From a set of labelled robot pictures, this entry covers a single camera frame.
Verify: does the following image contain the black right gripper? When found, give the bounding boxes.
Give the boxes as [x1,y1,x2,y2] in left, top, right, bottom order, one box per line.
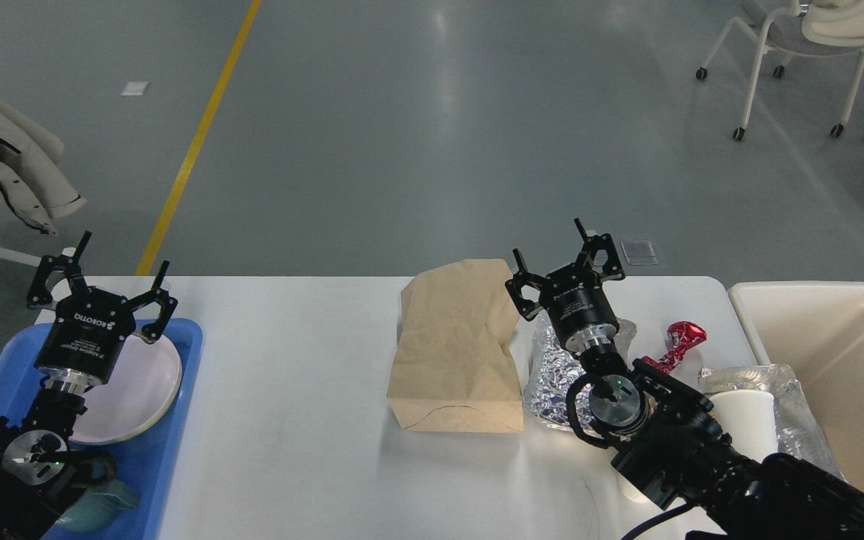
[505,218,626,353]

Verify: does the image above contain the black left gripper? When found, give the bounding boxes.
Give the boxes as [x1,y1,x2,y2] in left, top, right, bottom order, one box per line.
[26,231,179,386]

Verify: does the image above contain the pink plate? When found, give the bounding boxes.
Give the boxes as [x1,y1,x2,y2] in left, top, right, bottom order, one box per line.
[70,335,183,446]

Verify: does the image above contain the brown paper bag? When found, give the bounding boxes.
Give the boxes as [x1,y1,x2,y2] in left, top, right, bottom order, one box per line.
[386,259,524,434]

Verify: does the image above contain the dark teal mug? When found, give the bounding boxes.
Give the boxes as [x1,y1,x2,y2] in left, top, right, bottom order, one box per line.
[55,479,141,533]

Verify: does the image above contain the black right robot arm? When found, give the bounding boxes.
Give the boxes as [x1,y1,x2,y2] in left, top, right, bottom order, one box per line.
[506,219,864,539]

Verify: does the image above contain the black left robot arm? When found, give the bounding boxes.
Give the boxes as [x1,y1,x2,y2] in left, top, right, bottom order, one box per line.
[0,232,178,539]

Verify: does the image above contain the grey floor socket cover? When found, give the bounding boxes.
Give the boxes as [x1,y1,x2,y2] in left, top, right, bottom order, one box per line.
[620,240,659,266]

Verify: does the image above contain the crumpled silver foil bag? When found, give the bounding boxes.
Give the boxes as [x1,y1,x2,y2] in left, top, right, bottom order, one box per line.
[523,311,644,433]

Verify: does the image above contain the crushed red can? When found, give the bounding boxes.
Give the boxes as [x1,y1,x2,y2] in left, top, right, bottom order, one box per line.
[640,320,709,374]

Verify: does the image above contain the blue plastic tray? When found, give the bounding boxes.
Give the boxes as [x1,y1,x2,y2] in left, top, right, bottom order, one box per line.
[0,318,205,539]

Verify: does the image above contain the white floor plate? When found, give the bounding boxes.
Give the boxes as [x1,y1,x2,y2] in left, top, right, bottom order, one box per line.
[120,81,150,97]

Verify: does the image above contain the white paper cup tipped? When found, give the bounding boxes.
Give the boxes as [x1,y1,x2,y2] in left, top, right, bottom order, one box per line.
[616,474,650,504]

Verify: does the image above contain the white paper cup upright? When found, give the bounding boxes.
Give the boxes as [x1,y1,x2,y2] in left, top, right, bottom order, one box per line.
[709,389,778,462]

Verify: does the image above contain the clear plastic bag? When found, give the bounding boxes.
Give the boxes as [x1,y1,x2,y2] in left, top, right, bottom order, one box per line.
[698,364,845,479]

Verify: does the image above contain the beige plastic bin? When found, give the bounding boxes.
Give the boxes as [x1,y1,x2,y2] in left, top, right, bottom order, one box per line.
[729,281,864,492]

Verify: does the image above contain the white chair on wheels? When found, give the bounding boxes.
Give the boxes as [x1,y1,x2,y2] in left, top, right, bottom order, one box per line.
[694,1,864,141]

